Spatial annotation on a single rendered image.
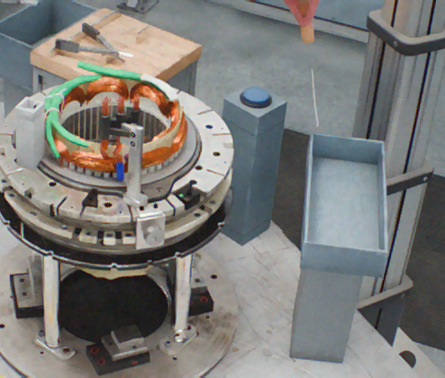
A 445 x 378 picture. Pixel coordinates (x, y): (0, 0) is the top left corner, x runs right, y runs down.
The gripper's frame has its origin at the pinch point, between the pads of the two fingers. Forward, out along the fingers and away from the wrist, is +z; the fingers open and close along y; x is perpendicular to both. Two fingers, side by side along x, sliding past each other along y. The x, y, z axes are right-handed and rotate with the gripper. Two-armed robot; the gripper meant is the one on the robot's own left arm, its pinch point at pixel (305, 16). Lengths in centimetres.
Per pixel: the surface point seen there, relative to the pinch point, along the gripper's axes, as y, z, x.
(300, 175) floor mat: -133, 124, -28
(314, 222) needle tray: 13.8, 23.8, 1.1
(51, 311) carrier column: 26, 31, -34
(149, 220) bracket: 27.4, 13.3, -16.6
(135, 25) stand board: -23.7, 13.8, -32.1
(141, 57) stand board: -14.1, 14.3, -28.5
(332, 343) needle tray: 15.5, 45.0, 2.7
